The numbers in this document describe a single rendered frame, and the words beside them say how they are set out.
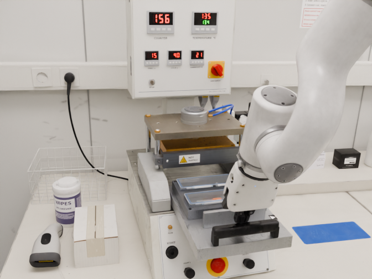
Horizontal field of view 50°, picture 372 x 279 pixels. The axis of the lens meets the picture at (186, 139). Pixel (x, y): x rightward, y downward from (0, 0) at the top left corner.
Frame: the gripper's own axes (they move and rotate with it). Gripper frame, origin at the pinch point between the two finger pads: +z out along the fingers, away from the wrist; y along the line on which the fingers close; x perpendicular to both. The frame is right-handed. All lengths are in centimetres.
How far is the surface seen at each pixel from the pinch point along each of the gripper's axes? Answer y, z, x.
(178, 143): -5.8, 7.3, 34.0
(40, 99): -48, 27, 88
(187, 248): -7.7, 21.3, 8.2
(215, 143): 4.8, 6.6, 32.0
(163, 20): -7, -18, 61
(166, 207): -12.6, 13.2, 15.9
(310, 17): 61, -7, 89
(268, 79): 43, 14, 78
